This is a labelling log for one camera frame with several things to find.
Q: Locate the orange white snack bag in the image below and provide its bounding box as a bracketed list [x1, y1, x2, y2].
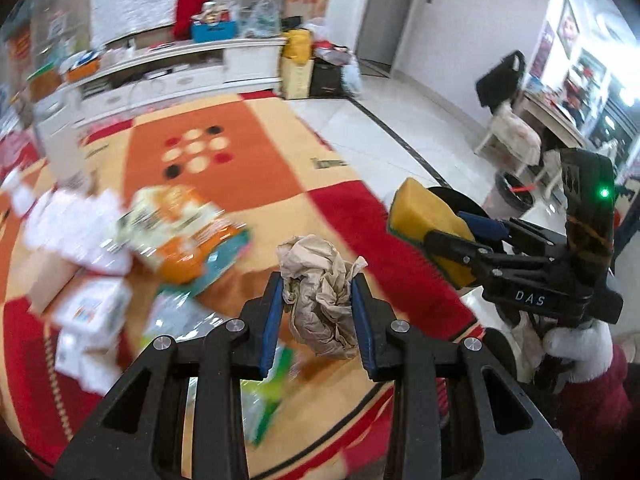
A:
[115, 184, 246, 285]

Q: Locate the TV with white cover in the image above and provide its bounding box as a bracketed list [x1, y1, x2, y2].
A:
[90, 0, 177, 48]

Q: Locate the blue storage basket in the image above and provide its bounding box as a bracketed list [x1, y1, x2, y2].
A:
[191, 21, 238, 44]

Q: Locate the black shopping bag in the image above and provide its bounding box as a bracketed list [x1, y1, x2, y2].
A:
[309, 58, 345, 99]

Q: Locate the teal wrapper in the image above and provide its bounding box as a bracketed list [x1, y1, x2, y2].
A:
[158, 229, 252, 297]

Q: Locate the brown cardboard tube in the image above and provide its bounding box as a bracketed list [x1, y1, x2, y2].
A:
[26, 252, 78, 316]

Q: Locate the white orange medicine box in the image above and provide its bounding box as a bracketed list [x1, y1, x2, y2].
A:
[52, 278, 132, 349]

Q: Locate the yellow bag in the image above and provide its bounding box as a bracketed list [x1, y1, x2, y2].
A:
[282, 28, 314, 66]

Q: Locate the patterned red orange blanket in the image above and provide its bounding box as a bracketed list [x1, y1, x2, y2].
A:
[1, 92, 482, 472]

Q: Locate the white thermos bottle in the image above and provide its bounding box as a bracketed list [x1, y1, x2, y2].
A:
[35, 101, 92, 194]

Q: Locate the brown paper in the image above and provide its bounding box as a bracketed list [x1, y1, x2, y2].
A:
[277, 234, 368, 360]

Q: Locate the white plastic wrapper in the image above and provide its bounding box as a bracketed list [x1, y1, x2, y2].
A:
[23, 188, 132, 276]

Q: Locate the green white snack bag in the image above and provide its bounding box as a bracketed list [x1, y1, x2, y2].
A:
[241, 342, 294, 446]

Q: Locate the yellow green sponge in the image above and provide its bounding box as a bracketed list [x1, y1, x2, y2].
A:
[387, 178, 475, 289]

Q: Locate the white TV cabinet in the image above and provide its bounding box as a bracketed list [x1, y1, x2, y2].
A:
[34, 37, 284, 126]

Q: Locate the white gloved right hand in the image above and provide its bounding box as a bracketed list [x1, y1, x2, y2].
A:
[542, 320, 614, 384]

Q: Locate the clear plastic bag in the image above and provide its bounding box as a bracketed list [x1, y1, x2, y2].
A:
[243, 0, 281, 39]

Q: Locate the chair with dark jacket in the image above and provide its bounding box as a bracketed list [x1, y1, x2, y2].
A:
[474, 50, 541, 177]

